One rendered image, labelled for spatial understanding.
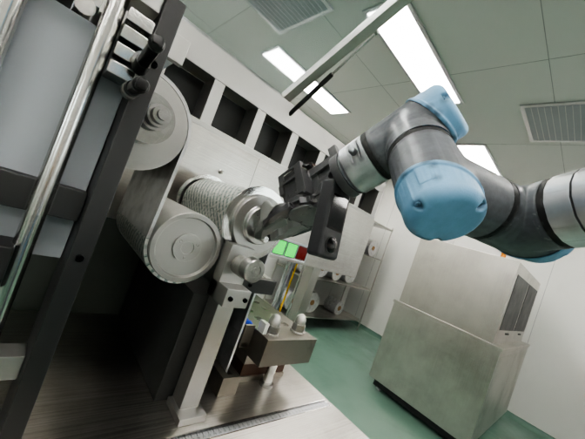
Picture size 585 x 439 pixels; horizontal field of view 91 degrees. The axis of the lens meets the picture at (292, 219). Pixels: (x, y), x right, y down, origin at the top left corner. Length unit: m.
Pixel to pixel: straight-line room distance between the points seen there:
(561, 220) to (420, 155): 0.14
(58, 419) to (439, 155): 0.60
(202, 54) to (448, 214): 0.74
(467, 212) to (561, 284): 4.57
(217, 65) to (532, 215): 0.77
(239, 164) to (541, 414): 4.60
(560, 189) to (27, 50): 0.50
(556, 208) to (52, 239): 0.49
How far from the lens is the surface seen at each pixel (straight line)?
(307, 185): 0.45
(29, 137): 0.36
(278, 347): 0.68
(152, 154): 0.48
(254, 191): 0.55
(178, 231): 0.50
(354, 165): 0.40
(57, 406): 0.61
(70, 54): 0.37
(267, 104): 0.97
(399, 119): 0.39
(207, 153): 0.86
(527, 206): 0.38
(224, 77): 0.90
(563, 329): 4.84
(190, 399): 0.61
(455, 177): 0.30
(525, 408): 4.96
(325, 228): 0.41
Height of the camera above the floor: 1.27
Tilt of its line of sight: 2 degrees up
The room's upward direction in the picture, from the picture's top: 20 degrees clockwise
